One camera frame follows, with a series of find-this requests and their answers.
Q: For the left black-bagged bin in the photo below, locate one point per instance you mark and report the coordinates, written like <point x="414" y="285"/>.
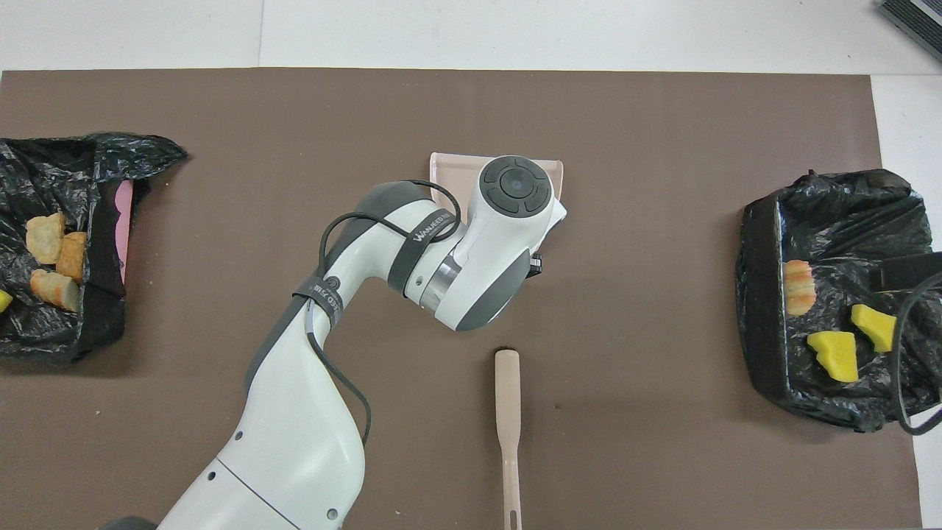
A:
<point x="51" y="177"/>

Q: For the right black-bagged bin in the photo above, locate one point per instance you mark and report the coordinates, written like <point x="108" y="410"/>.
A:
<point x="846" y="221"/>

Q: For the brown table mat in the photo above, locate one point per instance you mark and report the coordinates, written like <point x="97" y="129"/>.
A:
<point x="662" y="147"/>

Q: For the pink plastic bin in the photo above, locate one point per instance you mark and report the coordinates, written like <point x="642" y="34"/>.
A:
<point x="125" y="221"/>

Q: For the grey ribbed device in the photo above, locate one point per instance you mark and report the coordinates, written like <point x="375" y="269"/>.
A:
<point x="916" y="18"/>

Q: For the orange striped toy bread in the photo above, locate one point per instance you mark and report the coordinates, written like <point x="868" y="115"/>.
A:
<point x="55" y="289"/>

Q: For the black-bagged bin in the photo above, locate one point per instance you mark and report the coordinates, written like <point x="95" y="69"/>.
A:
<point x="846" y="221"/>
<point x="51" y="177"/>

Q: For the brown toy bread roll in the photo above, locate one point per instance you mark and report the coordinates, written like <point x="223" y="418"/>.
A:
<point x="72" y="258"/>

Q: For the pale toy bread striped side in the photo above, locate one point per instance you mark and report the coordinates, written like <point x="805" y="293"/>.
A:
<point x="800" y="288"/>

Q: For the yellow sponge piece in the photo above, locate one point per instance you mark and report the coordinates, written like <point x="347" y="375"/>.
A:
<point x="835" y="357"/>
<point x="4" y="300"/>
<point x="874" y="327"/>

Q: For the beige plastic dustpan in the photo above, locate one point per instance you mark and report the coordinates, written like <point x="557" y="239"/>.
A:
<point x="452" y="173"/>

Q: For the pale greenish toy bread chunk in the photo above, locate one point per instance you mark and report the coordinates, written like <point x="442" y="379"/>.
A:
<point x="44" y="237"/>

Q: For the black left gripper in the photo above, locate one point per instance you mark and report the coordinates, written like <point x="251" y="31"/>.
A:
<point x="536" y="264"/>

